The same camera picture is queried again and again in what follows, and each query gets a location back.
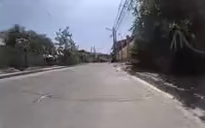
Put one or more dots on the grey concrete sidewalk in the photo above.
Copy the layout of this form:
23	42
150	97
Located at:
20	72

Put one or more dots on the cracked concrete verge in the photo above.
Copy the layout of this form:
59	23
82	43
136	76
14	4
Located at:
176	88

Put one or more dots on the pale building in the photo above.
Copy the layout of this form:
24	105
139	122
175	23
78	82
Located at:
123	50

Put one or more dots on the grey boundary wall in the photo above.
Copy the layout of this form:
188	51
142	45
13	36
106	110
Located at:
13	57

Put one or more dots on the leafy trees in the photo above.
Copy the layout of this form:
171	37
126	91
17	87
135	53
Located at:
30	40

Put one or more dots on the dark dense trees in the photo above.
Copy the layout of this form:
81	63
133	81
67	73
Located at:
166	33

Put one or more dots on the utility pole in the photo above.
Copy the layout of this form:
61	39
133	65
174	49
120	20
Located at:
114	43

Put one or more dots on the grey concrete road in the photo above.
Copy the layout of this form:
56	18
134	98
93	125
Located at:
90	100

